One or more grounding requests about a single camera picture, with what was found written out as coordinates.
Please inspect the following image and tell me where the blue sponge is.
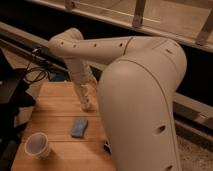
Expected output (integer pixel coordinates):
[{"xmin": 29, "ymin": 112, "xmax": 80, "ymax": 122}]
[{"xmin": 71, "ymin": 117, "xmax": 88, "ymax": 138}]

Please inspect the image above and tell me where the white paper cup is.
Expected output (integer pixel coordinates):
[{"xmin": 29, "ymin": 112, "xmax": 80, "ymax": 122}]
[{"xmin": 24, "ymin": 132, "xmax": 51, "ymax": 158}]

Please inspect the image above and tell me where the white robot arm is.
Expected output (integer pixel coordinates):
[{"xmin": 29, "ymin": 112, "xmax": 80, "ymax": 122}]
[{"xmin": 48, "ymin": 28, "xmax": 187, "ymax": 171}]

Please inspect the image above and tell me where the wooden shelf frame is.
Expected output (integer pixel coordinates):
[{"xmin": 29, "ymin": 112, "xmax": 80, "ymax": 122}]
[{"xmin": 28, "ymin": 0, "xmax": 213, "ymax": 53}]

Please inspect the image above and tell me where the black box left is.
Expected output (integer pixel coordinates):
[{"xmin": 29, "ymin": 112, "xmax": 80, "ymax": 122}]
[{"xmin": 0, "ymin": 68, "xmax": 35, "ymax": 107}]

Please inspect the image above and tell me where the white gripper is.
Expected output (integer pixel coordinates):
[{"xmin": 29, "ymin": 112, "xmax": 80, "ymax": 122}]
[{"xmin": 74, "ymin": 82, "xmax": 95, "ymax": 111}]

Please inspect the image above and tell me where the small black object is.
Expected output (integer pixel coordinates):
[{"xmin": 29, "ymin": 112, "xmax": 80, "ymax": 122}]
[{"xmin": 104, "ymin": 143, "xmax": 111, "ymax": 154}]

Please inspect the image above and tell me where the black cable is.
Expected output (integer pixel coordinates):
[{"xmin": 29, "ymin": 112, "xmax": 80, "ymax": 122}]
[{"xmin": 23, "ymin": 48, "xmax": 52, "ymax": 84}]

